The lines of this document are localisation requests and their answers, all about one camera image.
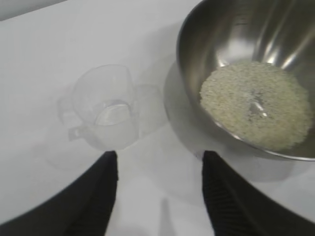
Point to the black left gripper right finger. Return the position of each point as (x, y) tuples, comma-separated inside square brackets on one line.
[(233, 204)]

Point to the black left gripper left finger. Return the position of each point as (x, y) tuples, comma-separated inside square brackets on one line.
[(81, 204)]

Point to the white uncooked rice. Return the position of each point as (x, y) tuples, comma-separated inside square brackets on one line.
[(236, 103)]

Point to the clear plastic measuring cup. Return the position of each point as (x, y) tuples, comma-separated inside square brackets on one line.
[(105, 105)]

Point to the stainless steel mixing bowl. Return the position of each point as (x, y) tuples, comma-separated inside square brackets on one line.
[(209, 37)]

